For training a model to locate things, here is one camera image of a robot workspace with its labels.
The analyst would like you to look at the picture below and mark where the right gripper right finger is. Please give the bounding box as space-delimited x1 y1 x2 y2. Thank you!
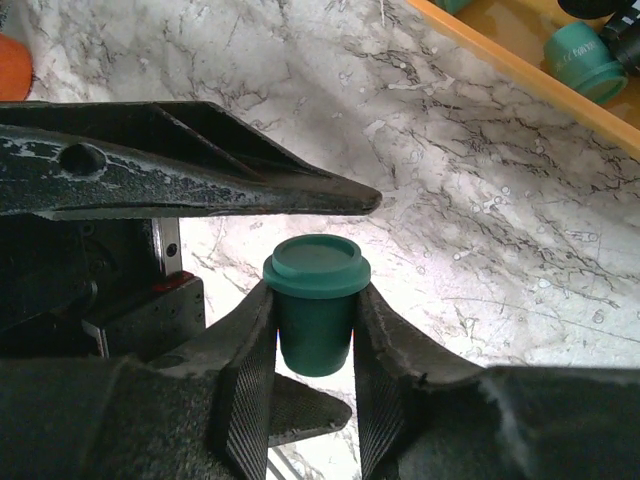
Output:
354 287 639 479

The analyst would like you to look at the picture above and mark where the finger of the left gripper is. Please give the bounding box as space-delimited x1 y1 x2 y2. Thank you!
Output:
1 101 382 220
268 374 352 448

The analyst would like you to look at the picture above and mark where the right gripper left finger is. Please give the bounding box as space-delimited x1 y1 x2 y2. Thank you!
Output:
1 284 275 479

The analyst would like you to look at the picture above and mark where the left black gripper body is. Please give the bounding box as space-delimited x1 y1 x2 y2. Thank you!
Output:
1 215 206 360

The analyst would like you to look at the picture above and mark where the teal coffee capsule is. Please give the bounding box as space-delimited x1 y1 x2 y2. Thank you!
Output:
543 21 628 104
263 234 371 377
435 0 472 15

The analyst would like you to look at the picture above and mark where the orange plastic storage basket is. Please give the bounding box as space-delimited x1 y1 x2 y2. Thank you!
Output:
410 0 639 159

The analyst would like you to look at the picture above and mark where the black coffee capsule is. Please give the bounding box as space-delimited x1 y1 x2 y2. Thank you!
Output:
599 1 639 77
557 0 628 20

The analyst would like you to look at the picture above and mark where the orange round object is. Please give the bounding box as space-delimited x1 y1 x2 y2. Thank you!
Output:
0 34 33 102

